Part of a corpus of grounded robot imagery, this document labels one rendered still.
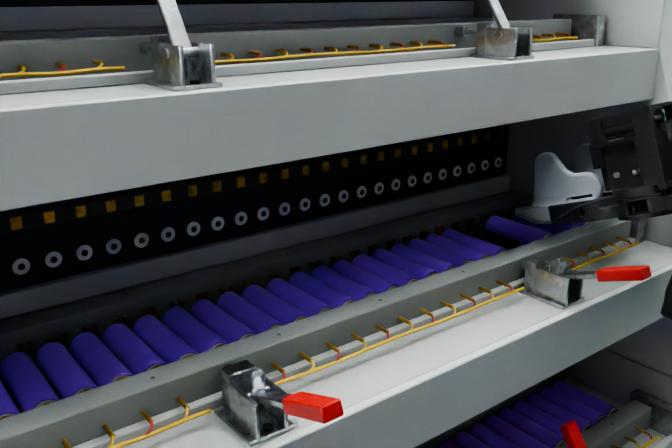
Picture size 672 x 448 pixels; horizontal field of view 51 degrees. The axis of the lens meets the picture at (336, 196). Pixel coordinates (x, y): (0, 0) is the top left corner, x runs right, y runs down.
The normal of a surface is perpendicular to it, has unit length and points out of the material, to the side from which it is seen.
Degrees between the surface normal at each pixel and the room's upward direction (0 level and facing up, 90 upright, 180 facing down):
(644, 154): 90
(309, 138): 109
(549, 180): 90
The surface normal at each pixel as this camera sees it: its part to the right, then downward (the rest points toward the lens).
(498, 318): 0.00, -0.96
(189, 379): 0.61, 0.22
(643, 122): -0.79, 0.17
